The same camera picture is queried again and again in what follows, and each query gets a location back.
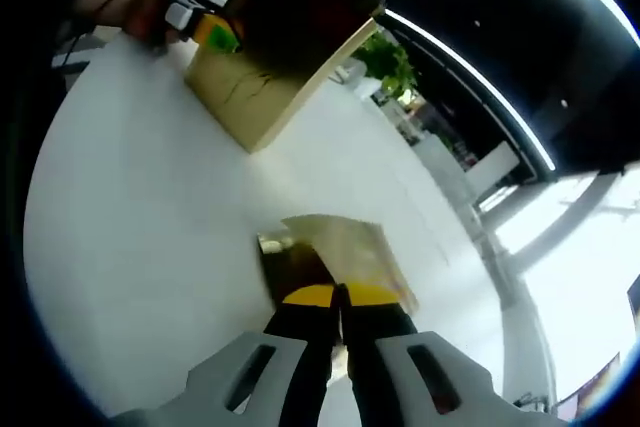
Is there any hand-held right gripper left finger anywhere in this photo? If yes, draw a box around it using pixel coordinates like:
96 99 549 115
112 284 335 427

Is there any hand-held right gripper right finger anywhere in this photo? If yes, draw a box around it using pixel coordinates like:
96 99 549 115
339 282 567 427

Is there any gold paper bag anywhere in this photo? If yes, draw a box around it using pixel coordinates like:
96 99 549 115
183 0 387 154

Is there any gold foil mask packet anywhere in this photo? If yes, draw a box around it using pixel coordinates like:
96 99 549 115
257 230 334 306
280 214 420 316

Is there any green potted plant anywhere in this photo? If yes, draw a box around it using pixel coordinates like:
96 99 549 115
351 29 420 104

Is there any white table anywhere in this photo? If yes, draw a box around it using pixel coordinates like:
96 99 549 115
22 21 556 421

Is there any white cabinet counter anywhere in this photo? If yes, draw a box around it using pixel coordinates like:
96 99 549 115
464 139 524 193

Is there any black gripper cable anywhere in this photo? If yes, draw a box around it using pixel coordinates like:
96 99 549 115
62 0 194 56

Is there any black wall monitor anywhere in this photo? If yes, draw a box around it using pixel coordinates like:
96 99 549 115
626 274 640 322

